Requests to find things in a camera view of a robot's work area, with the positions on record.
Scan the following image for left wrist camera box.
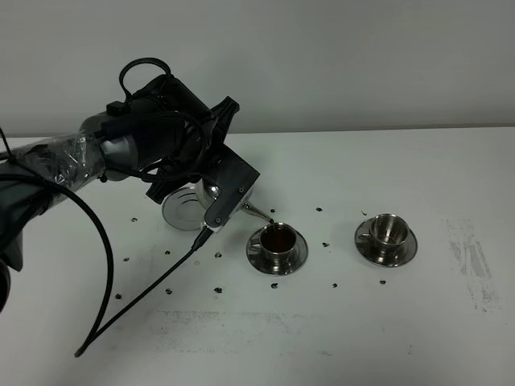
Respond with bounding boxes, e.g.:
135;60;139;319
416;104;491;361
199;144;260;232

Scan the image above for steel cup saucer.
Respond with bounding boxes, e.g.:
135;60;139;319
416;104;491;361
247;230;309;276
354;229;418;268

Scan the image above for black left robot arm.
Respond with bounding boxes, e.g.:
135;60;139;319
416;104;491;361
1;74;258;301

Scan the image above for steel teapot saucer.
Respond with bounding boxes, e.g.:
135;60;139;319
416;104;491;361
162;185;205;231

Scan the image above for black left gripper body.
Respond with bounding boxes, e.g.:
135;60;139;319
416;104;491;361
128;75;240;203

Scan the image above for right stainless steel teacup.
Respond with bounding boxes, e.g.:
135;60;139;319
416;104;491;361
356;213;410;251

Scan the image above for stainless steel teapot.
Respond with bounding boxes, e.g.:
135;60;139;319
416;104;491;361
195;179;274;224

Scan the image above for left stainless steel teacup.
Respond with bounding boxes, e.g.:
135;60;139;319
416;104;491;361
245;222;299;259

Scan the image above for black left camera cable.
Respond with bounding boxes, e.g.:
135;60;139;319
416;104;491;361
23;58;214;359

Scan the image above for right steel cup saucer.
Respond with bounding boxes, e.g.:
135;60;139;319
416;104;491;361
354;229;418;268

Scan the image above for stainless steel teacup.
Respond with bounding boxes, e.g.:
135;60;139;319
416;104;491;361
245;222;299;259
356;213;410;251

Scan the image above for black cable tie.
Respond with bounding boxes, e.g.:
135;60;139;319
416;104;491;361
0;128;23;167

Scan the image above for left steel cup saucer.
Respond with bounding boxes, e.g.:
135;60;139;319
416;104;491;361
247;230;309;276

